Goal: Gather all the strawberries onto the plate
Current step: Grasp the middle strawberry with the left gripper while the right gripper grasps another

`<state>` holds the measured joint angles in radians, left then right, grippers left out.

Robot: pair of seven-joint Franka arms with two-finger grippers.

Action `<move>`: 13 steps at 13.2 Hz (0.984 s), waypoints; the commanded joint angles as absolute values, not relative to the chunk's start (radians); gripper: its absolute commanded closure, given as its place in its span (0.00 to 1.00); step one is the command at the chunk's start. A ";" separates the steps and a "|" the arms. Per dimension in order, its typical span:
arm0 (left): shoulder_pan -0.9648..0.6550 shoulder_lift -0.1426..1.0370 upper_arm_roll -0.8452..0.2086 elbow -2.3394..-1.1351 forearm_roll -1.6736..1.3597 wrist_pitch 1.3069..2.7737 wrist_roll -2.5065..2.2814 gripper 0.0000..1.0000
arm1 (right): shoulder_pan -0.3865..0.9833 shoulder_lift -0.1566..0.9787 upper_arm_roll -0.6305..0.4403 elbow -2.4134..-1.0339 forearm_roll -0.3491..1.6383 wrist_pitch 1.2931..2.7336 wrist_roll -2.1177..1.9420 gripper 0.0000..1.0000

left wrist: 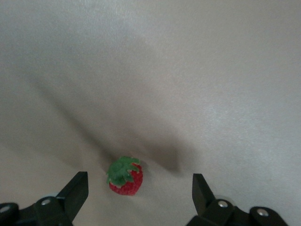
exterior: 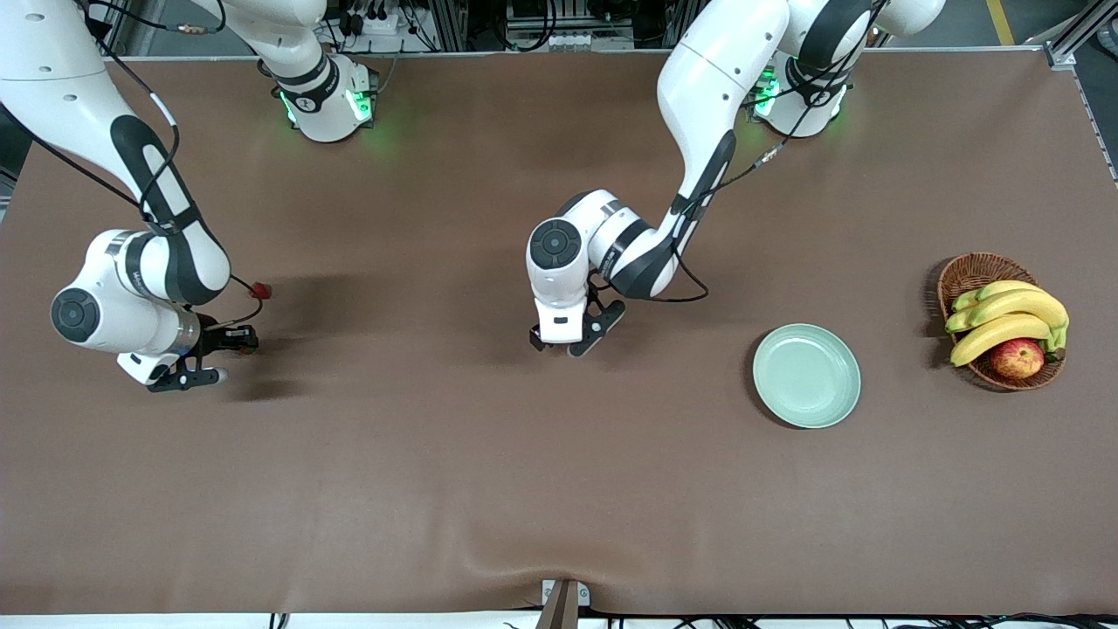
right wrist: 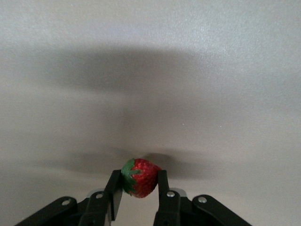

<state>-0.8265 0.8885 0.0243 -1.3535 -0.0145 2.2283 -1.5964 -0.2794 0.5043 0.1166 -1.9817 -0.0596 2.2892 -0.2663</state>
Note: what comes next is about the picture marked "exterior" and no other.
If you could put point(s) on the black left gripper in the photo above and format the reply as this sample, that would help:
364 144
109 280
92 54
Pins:
536 341

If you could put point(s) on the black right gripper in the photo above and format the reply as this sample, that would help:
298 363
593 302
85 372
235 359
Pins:
212 335

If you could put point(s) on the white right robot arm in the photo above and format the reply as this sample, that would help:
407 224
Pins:
52 70

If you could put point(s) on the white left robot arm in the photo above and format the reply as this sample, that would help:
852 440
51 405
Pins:
716 79

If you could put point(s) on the pale green round plate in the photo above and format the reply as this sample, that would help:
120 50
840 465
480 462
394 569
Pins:
808 384

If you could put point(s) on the brown table cover cloth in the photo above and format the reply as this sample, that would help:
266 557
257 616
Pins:
559 480

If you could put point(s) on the white terminal block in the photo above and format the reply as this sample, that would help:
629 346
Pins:
575 40

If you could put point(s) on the white power strip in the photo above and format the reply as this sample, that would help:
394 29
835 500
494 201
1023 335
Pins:
384 24

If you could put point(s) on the brown wicker basket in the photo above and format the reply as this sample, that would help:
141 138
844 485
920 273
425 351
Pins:
974 271

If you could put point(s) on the yellow banana bunch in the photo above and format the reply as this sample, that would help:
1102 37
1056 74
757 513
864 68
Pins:
1013 306

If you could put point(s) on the red yellow apple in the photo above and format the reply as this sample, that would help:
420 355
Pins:
1017 360

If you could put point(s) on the metal table clamp bracket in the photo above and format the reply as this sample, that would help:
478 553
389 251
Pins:
563 603

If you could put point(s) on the aluminium frame post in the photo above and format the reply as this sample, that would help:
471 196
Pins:
450 24

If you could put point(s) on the aluminium frame profile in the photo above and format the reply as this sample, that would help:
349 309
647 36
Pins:
1070 48

